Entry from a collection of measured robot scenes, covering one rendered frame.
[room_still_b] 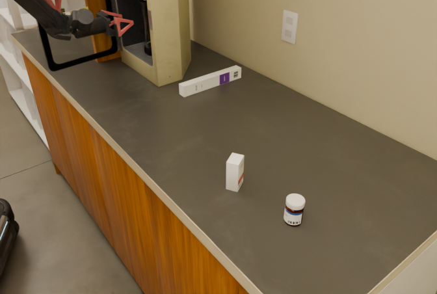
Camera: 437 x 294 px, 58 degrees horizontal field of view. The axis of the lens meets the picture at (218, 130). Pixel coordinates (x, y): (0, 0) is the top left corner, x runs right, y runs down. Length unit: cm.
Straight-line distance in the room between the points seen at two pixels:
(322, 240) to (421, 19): 66
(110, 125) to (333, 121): 74
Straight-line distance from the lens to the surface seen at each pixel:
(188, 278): 127
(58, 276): 218
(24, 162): 298
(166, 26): 150
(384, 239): 100
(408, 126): 135
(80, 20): 143
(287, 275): 88
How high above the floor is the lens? 163
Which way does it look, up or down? 33 degrees down
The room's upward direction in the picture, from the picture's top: straight up
